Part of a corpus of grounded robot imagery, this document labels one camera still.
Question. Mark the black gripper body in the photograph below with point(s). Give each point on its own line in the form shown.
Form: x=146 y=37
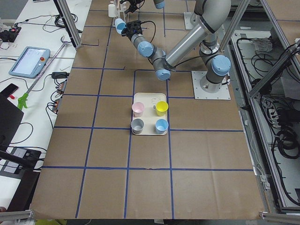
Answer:
x=129 y=33
x=135 y=2

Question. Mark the light blue cup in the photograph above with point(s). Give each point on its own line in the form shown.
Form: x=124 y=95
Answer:
x=161 y=126
x=120 y=25

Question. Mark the white ikea cup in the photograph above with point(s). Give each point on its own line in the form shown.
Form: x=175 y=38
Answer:
x=112 y=11

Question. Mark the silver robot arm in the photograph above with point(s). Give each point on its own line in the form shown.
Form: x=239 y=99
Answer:
x=208 y=16
x=159 y=4

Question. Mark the pink cup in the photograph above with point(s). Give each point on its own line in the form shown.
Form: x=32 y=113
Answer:
x=138 y=109

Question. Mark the yellow cup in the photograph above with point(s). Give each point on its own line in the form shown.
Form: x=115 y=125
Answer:
x=161 y=108

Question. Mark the grey cup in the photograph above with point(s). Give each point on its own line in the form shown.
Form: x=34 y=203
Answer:
x=137 y=126

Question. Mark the cream serving tray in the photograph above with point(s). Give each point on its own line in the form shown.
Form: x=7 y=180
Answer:
x=149 y=116

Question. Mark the black smartphone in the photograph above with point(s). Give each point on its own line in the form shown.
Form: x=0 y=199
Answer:
x=9 y=90

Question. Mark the white wire cup rack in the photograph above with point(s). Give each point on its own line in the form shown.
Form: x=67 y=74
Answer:
x=120 y=10

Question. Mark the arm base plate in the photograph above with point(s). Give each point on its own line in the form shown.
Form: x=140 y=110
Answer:
x=204 y=90
x=189 y=20

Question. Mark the aluminium frame post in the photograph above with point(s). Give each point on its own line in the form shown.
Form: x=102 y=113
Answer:
x=69 y=23

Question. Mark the green handled reacher tool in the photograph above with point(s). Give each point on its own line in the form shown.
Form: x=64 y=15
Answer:
x=22 y=100

